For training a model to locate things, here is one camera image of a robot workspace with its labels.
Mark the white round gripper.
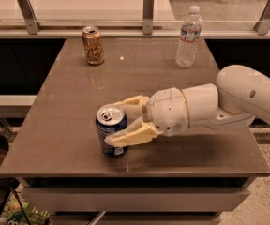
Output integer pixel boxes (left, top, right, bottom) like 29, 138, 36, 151
104, 88, 188, 148

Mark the blue pepsi can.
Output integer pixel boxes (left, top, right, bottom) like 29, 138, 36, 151
96, 104, 128, 157

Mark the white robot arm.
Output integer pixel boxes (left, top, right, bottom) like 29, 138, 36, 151
105, 65, 270, 147

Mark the orange soda can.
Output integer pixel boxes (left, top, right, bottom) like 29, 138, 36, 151
82, 26, 104, 65

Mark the clear plastic water bottle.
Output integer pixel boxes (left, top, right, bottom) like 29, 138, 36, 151
176, 6, 202, 68

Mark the grey cabinet drawer front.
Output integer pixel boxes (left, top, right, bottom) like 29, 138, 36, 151
22, 187, 249, 212

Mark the glass railing panel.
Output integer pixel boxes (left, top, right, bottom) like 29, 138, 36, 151
0, 0, 268, 30

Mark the green snack bag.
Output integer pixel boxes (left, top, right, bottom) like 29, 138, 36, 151
6, 200, 51, 225

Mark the middle metal glass bracket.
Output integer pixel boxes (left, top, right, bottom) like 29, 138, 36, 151
142, 0, 154, 35

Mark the metal glass bracket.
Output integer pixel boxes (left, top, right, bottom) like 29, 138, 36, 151
254, 0, 270, 36
17, 0, 40, 35
142, 0, 154, 35

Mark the left metal glass bracket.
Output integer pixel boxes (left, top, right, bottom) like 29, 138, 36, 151
17, 0, 40, 35

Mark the right metal glass bracket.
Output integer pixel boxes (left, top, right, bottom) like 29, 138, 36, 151
254, 0, 270, 36

